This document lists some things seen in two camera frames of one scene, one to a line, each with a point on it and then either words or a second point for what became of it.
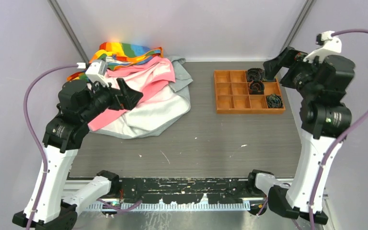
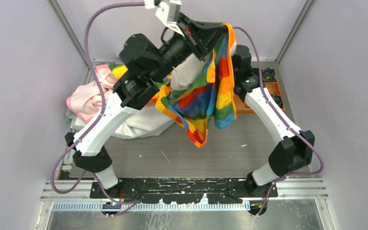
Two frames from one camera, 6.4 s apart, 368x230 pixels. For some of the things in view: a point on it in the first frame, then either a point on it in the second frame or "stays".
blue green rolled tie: [274, 101] stays
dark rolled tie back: [254, 74] stays
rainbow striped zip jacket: [118, 55] → [212, 97]
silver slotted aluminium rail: [161, 206] stays
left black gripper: [130, 97] → [200, 38]
